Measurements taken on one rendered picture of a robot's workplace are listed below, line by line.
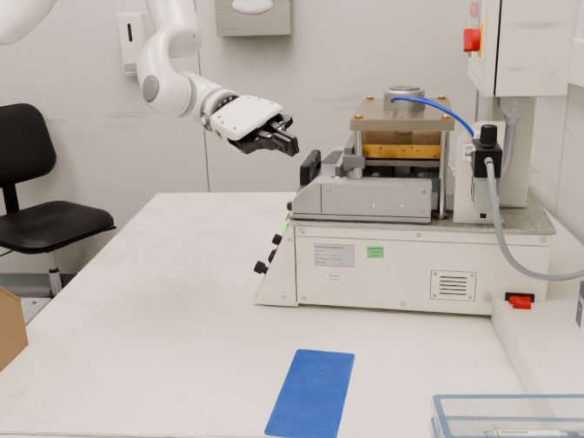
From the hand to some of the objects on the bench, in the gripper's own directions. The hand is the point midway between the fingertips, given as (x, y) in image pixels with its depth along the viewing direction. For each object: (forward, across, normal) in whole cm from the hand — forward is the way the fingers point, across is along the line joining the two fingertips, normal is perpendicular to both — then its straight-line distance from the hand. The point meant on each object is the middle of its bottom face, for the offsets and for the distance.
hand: (286, 142), depth 101 cm
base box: (+6, -14, -42) cm, 45 cm away
